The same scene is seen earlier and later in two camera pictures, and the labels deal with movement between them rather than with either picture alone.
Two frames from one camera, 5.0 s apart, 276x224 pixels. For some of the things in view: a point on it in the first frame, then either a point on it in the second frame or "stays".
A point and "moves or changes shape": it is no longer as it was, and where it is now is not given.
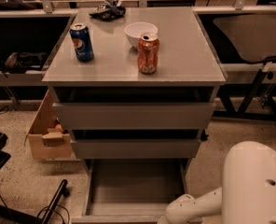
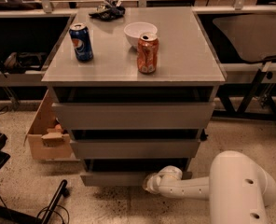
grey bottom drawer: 131,191 moves or changes shape
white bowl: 134,30 stays
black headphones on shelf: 16,62 stays
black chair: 256,36 stays
